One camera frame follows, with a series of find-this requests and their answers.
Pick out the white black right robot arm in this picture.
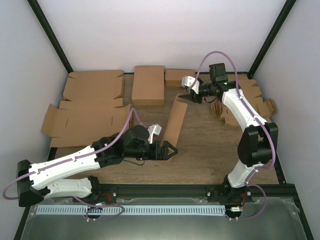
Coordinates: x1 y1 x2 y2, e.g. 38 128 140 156
181 63 278 202

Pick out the black left corner frame post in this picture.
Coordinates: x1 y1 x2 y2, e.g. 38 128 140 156
27 0 74 74

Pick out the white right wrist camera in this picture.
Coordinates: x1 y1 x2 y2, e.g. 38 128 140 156
181 76 199 94

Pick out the black right corner frame post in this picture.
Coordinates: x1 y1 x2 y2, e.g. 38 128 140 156
247 0 297 79

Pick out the large cardboard box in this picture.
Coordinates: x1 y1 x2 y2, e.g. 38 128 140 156
161 93 188 148

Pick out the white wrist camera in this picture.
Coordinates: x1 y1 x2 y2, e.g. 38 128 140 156
181 76 199 94
147 123 162 144

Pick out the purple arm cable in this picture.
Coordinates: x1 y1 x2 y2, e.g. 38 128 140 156
194 50 276 222
1 107 148 222

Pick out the flat cardboard blank front left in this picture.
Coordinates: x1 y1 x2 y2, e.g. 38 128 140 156
41 98 132 148

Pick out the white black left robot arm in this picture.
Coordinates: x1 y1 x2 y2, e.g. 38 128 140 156
16 124 178 207

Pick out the light blue slotted cable duct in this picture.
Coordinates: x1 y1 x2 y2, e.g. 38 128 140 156
36 205 226 216

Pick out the black corner frame post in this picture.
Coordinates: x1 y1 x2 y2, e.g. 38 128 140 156
247 0 297 79
27 0 74 74

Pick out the stack of small cardboard blanks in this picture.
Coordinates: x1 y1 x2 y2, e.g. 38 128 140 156
211 74 278 127

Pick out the tall folded cardboard box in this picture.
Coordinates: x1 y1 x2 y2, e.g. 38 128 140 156
131 65 165 106

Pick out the flat cardboard blank back left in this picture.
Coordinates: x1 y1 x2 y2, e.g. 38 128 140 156
63 70 124 102

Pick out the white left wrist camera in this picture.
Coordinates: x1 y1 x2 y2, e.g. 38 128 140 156
147 123 162 144

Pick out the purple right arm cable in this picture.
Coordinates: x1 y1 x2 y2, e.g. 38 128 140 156
194 50 276 222

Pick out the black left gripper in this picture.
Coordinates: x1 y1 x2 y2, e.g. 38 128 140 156
125 140 179 161

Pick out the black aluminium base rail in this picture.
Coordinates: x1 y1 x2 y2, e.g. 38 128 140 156
32 183 296 204

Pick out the flat cardboard blank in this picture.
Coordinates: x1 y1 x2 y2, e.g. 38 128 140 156
63 70 124 102
41 98 132 148

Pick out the small folded cardboard box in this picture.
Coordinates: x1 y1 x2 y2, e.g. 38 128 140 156
165 69 196 87

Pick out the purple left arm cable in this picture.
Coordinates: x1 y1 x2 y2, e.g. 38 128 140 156
1 107 148 222

